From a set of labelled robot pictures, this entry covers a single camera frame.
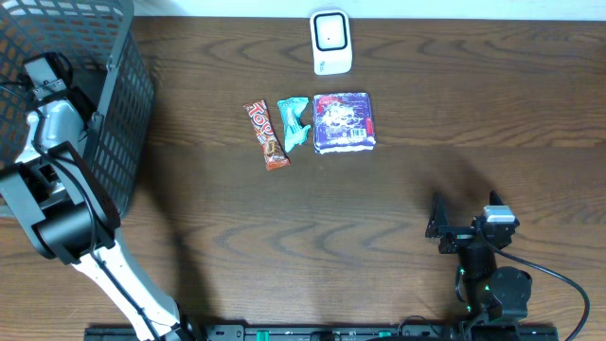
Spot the purple sanitary pad pack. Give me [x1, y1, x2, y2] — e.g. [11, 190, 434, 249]
[312, 92, 377, 154]

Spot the teal flushable wipes pack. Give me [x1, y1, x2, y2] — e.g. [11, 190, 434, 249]
[277, 97, 312, 153]

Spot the chocolate bar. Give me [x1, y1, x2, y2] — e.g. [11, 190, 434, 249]
[243, 99, 290, 171]

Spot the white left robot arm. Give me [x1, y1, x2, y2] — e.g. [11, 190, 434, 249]
[1, 99, 201, 340]

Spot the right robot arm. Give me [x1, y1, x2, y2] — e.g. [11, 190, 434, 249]
[425, 191, 532, 324]

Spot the white barcode scanner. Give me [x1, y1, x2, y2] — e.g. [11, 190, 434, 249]
[310, 9, 353, 76]

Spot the grey plastic shopping basket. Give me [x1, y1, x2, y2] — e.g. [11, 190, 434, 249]
[1, 0, 154, 216]

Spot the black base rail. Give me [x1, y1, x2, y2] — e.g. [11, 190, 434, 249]
[84, 322, 560, 341]

